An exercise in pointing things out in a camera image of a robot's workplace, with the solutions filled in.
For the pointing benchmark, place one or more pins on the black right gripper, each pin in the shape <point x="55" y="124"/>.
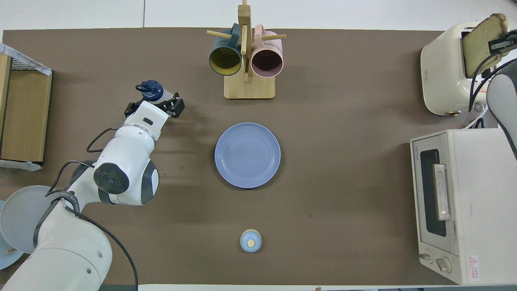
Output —
<point x="511" y="41"/>

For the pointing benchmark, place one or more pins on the bread slice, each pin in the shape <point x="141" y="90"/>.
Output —
<point x="478" y="44"/>

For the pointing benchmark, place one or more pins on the squeeze bottle with blue cap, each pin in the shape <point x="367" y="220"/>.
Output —
<point x="151" y="89"/>

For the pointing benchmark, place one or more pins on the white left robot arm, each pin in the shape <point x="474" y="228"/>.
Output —
<point x="121" y="169"/>

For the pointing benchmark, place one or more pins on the blue round plate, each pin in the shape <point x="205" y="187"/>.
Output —
<point x="247" y="155"/>

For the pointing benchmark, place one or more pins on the pale grey plate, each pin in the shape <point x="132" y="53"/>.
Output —
<point x="16" y="218"/>

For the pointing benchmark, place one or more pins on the light blue plate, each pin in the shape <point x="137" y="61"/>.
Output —
<point x="6" y="262"/>

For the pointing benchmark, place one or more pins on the cream two-slot toaster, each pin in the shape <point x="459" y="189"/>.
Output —
<point x="442" y="72"/>

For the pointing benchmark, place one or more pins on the dark teal mug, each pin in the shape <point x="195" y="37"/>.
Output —
<point x="224" y="60"/>

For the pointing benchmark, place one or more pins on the wooden mug tree stand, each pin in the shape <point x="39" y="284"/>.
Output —
<point x="250" y="87"/>

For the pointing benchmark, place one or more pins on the pink mug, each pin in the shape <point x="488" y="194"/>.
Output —
<point x="266" y="62"/>

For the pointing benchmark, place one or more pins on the white blue patterned paper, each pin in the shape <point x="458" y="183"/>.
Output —
<point x="16" y="165"/>
<point x="10" y="50"/>

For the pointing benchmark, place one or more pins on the brown table mat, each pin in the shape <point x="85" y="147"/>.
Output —
<point x="323" y="121"/>

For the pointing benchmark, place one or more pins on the white toaster oven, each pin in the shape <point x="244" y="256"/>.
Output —
<point x="480" y="202"/>

